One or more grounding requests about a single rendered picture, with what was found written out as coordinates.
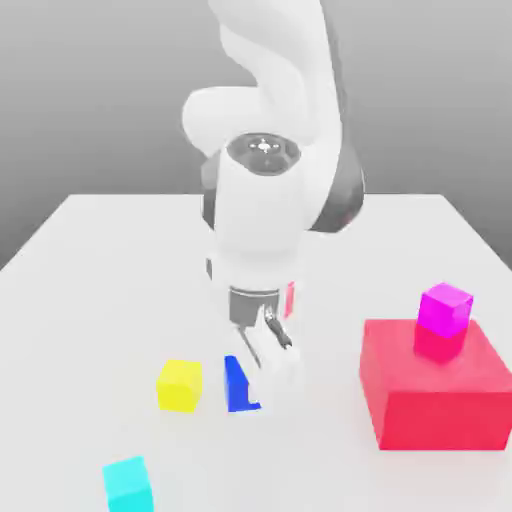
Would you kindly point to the small cyan cube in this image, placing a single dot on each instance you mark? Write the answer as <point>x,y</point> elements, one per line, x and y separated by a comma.
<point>128,486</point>

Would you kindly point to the small blue cube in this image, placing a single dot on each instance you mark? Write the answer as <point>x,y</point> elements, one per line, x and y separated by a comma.
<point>234,386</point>

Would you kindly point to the small magenta cube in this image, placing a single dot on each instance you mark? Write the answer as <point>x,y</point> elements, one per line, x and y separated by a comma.
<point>444,310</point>

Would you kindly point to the large red box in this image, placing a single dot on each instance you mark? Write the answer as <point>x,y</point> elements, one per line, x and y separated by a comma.
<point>440,418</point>

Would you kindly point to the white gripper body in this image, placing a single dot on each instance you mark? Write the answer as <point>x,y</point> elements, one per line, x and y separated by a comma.
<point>276,372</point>

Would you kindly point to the small yellow cube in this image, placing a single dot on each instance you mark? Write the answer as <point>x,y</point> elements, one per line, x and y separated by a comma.
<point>178,387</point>

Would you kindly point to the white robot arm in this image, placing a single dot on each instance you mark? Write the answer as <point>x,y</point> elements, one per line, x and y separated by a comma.
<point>256,208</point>

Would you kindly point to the small red cube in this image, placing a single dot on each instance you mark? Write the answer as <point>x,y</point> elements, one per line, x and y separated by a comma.
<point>438,347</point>

